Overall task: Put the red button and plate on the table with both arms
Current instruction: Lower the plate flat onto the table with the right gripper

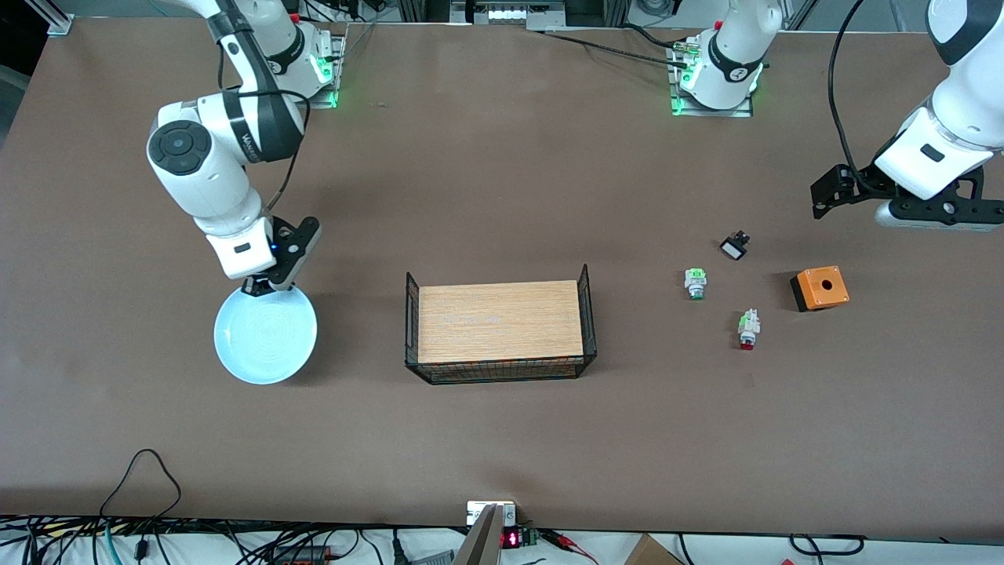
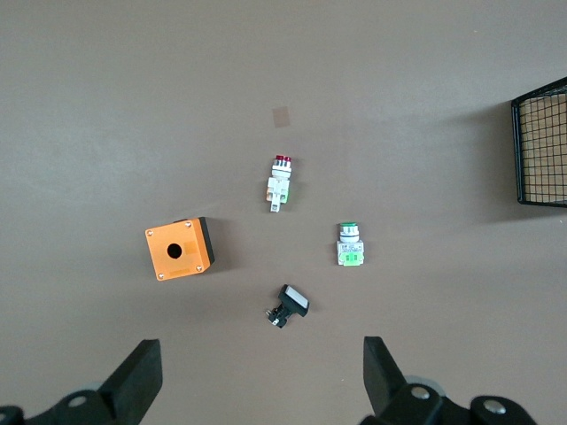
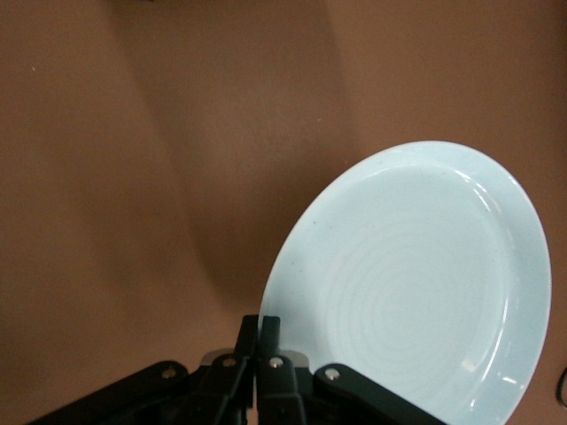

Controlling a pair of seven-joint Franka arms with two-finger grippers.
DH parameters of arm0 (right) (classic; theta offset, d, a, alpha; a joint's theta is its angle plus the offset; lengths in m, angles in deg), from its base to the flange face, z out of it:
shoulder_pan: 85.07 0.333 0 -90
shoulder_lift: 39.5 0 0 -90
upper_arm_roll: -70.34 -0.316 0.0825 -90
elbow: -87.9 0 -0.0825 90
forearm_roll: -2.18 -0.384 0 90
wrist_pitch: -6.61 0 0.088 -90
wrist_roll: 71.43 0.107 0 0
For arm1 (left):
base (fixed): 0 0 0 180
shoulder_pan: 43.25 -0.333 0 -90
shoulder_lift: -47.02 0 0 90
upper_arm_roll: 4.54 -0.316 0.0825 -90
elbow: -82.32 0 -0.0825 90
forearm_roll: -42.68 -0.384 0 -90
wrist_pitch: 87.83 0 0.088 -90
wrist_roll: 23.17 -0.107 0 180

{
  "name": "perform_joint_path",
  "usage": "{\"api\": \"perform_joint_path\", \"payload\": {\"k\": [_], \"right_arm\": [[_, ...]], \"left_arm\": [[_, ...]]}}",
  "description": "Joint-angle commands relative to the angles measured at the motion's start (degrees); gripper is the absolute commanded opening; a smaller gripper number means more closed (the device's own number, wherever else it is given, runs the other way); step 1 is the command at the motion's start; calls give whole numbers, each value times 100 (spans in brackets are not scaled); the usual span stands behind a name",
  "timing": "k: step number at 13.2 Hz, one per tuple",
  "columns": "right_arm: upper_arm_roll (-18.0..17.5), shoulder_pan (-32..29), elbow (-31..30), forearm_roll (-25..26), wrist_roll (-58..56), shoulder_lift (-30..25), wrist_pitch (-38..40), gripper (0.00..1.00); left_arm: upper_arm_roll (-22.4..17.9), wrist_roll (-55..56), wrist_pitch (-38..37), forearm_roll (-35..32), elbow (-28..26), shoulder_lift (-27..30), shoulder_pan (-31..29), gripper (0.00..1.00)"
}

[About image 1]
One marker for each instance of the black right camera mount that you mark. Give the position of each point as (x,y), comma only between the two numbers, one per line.
(286,235)

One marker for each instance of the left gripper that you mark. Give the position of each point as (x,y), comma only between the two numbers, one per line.
(861,185)

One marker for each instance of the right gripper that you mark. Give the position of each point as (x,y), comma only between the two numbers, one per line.
(256,286)

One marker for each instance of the wooden board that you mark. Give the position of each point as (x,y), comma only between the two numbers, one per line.
(502,322)

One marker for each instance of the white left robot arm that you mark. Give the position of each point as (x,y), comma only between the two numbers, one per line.
(969,78)

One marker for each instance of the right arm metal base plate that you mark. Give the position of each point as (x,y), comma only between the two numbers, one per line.
(325,100)

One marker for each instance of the light blue plate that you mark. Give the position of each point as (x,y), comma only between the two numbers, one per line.
(263,341)

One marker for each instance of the green push button switch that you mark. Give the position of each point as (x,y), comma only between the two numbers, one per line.
(696,282)

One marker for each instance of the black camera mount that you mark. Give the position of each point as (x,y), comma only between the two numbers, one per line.
(286,235)
(961,204)

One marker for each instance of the brown cardboard piece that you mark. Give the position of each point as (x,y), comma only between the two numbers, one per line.
(651,553)

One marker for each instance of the black white rectangular switch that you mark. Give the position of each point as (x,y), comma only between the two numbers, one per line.
(734,248)

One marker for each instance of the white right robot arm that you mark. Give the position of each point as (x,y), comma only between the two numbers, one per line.
(212,173)

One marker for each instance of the red push button switch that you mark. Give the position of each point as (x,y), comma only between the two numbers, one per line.
(749,328)

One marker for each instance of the silver camera bracket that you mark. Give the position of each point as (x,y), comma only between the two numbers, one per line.
(488,534)

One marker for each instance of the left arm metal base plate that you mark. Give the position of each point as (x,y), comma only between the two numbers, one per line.
(710,111)

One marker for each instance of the aluminium frame profile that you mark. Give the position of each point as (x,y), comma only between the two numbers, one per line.
(55,20)

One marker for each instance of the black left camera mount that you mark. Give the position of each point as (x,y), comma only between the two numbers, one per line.
(961,204)

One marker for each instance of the orange black power strip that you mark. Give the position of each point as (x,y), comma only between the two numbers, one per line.
(302,557)

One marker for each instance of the red digit display module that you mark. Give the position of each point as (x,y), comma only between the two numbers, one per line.
(514,539)

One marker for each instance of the orange button enclosure box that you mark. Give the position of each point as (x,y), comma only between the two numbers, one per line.
(822,288)

